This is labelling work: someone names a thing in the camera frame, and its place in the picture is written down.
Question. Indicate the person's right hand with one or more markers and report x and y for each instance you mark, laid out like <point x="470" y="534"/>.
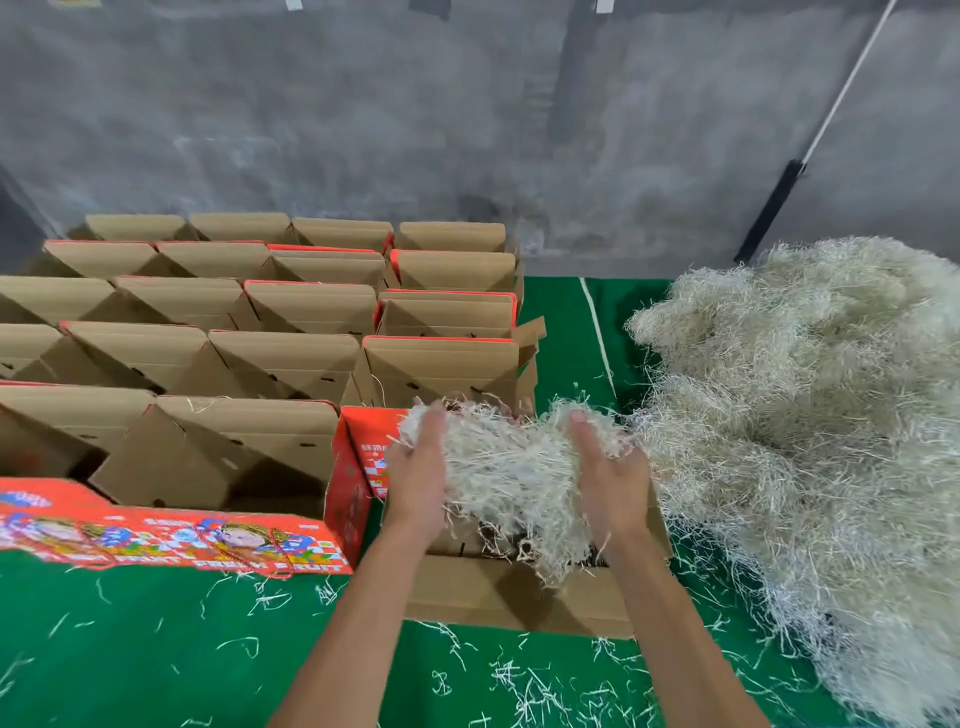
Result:
<point x="612" y="495"/>

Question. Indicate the person's left hand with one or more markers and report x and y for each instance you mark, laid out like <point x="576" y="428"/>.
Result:
<point x="417" y="488"/>

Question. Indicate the handful of shredded filler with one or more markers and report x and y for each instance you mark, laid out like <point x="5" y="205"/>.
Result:
<point x="518" y="473"/>

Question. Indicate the red printed cardboard box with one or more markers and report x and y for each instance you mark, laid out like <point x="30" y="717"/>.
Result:
<point x="510" y="600"/>

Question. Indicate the pile of shredded paper filler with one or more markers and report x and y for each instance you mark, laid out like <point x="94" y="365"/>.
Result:
<point x="825" y="450"/>

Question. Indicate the group of red fruit boxes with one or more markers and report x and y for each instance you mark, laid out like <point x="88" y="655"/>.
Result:
<point x="180" y="360"/>

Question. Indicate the person's left forearm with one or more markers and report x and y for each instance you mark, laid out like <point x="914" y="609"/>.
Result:
<point x="360" y="638"/>

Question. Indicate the person's right forearm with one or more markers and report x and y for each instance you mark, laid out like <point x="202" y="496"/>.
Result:
<point x="683" y="645"/>

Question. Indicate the white pole with black grip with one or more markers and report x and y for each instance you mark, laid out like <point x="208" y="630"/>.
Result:
<point x="765" y="218"/>

